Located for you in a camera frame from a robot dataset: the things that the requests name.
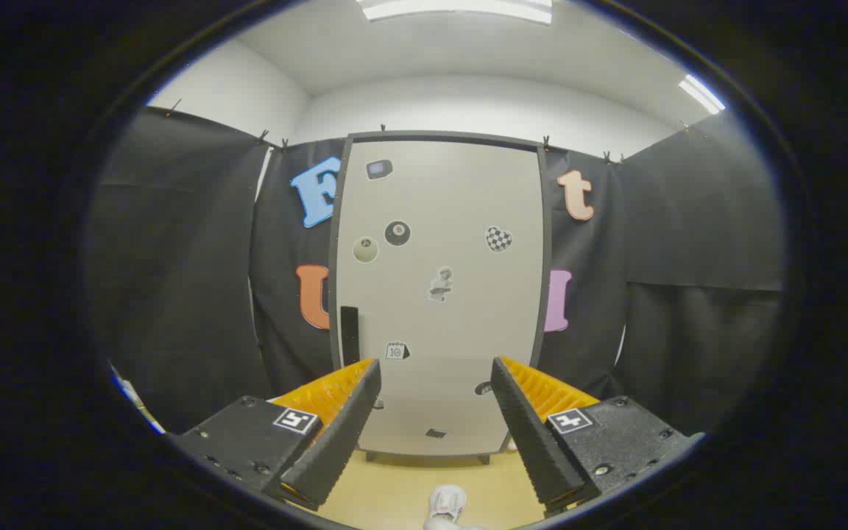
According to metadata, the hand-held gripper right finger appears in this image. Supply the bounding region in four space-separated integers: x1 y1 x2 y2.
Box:
490 357 706 516

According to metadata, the black backdrop cloth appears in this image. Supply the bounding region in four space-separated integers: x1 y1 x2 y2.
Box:
85 107 789 442

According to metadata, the long ceiling light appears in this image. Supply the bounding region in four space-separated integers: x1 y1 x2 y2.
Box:
356 0 554 25

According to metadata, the white sneaker shoe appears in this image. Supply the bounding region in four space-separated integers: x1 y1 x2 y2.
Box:
428 484 469 522

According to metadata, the small ceiling light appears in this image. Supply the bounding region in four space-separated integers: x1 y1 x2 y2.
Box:
678 74 727 115

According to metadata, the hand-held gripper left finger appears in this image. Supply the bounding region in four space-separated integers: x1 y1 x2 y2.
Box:
166 358 383 512

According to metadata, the black door handle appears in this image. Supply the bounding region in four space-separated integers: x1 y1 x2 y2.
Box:
341 306 361 367

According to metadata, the grey shoe cabinet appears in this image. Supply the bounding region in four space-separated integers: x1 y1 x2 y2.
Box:
328 131 551 466

